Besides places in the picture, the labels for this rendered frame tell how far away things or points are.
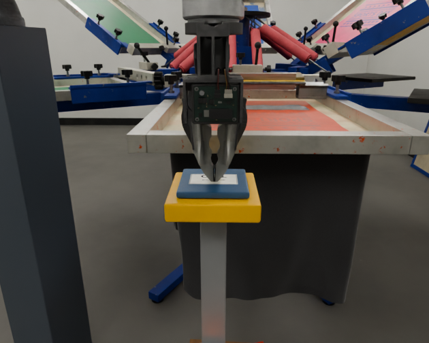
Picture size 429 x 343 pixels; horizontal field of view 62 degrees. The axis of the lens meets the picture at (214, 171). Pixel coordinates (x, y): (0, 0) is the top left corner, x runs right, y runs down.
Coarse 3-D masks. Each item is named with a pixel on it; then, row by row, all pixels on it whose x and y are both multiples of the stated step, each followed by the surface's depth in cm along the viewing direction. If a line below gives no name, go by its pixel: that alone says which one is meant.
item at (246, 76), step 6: (246, 78) 121; (252, 78) 121; (258, 78) 121; (264, 78) 121; (270, 78) 121; (276, 78) 121; (282, 78) 121; (288, 78) 121; (294, 78) 121; (246, 84) 122; (252, 84) 122; (258, 84) 122; (264, 84) 122; (270, 84) 122; (276, 84) 122; (282, 84) 122; (288, 84) 122; (294, 84) 122
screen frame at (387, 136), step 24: (264, 96) 139; (288, 96) 139; (144, 120) 81; (168, 120) 97; (360, 120) 92; (384, 120) 81; (144, 144) 69; (168, 144) 69; (216, 144) 69; (240, 144) 68; (264, 144) 68; (288, 144) 68; (312, 144) 68; (336, 144) 68; (360, 144) 68; (384, 144) 68; (408, 144) 68
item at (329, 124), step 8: (256, 104) 126; (264, 104) 126; (272, 104) 126; (280, 104) 126; (288, 104) 126; (296, 104) 126; (304, 104) 126; (304, 112) 110; (312, 112) 110; (320, 112) 110; (320, 120) 98; (328, 120) 98; (328, 128) 89; (336, 128) 89; (344, 128) 89
